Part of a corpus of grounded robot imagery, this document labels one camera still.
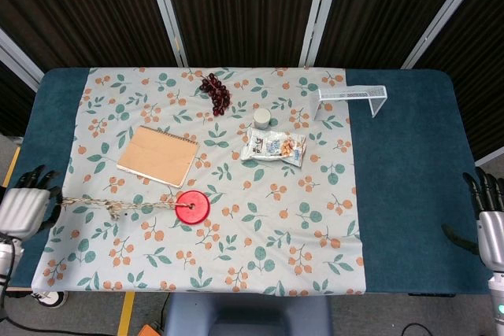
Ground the dark red grape bunch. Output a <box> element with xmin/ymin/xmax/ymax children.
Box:
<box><xmin>199</xmin><ymin>72</ymin><xmax>232</xmax><ymax>116</ymax></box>

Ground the small white cylinder cup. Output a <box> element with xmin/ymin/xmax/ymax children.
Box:
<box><xmin>253</xmin><ymin>108</ymin><xmax>272</xmax><ymax>130</ymax></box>

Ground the floral patterned tablecloth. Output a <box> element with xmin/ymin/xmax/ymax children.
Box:
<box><xmin>31</xmin><ymin>66</ymin><xmax>368</xmax><ymax>297</ymax></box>

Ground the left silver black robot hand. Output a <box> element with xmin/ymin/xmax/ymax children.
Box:
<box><xmin>0</xmin><ymin>165</ymin><xmax>63</xmax><ymax>239</ymax></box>

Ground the black floor cable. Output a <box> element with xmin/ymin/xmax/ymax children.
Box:
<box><xmin>400</xmin><ymin>322</ymin><xmax>432</xmax><ymax>336</ymax></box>

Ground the white mesh wire shelf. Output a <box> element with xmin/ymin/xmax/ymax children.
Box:
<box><xmin>313</xmin><ymin>84</ymin><xmax>388</xmax><ymax>121</ymax></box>

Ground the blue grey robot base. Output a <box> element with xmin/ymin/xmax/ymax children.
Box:
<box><xmin>163</xmin><ymin>292</ymin><xmax>334</xmax><ymax>336</ymax></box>

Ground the white snack packet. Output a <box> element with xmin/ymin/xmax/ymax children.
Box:
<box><xmin>240</xmin><ymin>127</ymin><xmax>307</xmax><ymax>168</ymax></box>

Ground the red disc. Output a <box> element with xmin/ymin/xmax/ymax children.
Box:
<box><xmin>175</xmin><ymin>190</ymin><xmax>210</xmax><ymax>225</ymax></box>

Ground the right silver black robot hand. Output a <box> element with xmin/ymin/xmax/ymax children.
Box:
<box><xmin>441</xmin><ymin>166</ymin><xmax>504</xmax><ymax>273</ymax></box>

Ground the white black sneaker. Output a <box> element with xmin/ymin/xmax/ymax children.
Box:
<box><xmin>31</xmin><ymin>290</ymin><xmax>69</xmax><ymax>308</ymax></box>

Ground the kraft spiral notebook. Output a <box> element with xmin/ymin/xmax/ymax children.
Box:
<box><xmin>116</xmin><ymin>125</ymin><xmax>201</xmax><ymax>189</ymax></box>

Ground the teal table mat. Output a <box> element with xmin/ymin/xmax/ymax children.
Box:
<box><xmin>6</xmin><ymin>67</ymin><xmax>493</xmax><ymax>294</ymax></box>

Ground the braided beige rope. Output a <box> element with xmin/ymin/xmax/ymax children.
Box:
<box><xmin>59</xmin><ymin>197</ymin><xmax>196</xmax><ymax>222</ymax></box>

